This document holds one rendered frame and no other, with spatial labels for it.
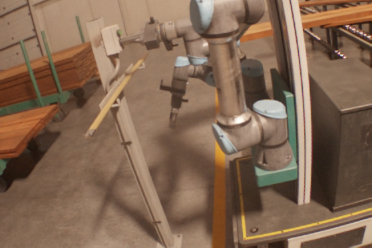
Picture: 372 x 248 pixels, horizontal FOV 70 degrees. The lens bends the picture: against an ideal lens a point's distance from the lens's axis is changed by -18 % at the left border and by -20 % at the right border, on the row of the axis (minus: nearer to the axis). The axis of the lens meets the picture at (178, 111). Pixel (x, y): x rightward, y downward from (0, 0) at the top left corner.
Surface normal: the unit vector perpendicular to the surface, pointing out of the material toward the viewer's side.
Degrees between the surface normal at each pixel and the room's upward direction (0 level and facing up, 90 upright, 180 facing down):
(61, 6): 87
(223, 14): 95
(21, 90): 90
